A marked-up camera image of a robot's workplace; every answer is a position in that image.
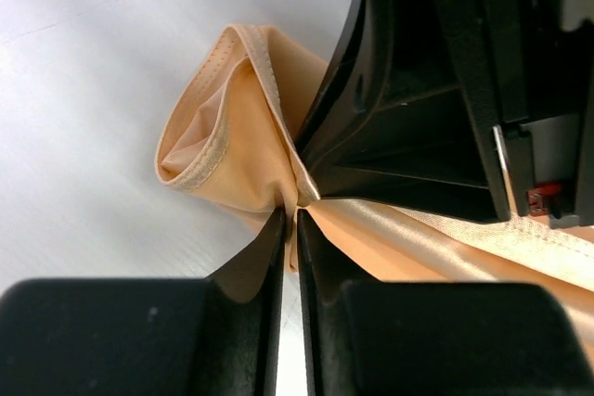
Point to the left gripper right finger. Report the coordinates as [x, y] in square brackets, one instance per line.
[368, 337]

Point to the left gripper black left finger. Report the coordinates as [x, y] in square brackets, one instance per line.
[216, 335]

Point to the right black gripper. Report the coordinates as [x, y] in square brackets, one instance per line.
[487, 110]

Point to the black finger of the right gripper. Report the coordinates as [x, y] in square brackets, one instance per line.
[354, 79]

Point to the peach satin napkin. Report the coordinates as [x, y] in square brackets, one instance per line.
[230, 140]

